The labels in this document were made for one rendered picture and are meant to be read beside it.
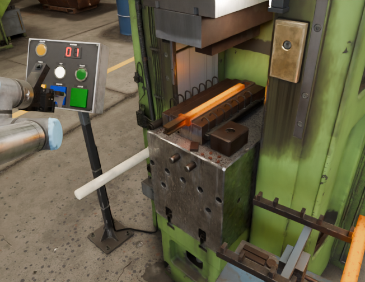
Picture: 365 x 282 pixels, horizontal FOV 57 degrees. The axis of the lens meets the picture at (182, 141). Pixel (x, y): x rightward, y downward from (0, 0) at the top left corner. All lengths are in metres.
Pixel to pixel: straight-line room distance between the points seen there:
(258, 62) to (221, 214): 0.68
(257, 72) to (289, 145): 0.49
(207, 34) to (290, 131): 0.41
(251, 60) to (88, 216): 1.43
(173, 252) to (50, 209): 1.03
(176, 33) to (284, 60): 0.34
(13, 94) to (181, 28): 0.53
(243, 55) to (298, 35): 0.59
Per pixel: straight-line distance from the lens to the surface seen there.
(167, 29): 1.14
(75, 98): 1.44
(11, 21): 6.42
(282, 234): 1.44
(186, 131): 1.25
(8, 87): 1.09
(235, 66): 1.62
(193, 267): 1.77
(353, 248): 0.90
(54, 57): 1.53
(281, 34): 1.04
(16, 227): 2.45
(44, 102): 1.22
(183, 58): 1.42
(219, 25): 1.11
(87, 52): 1.45
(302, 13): 1.03
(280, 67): 1.07
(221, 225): 1.30
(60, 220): 2.37
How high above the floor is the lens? 1.61
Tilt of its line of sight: 34 degrees down
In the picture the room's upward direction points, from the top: 2 degrees counter-clockwise
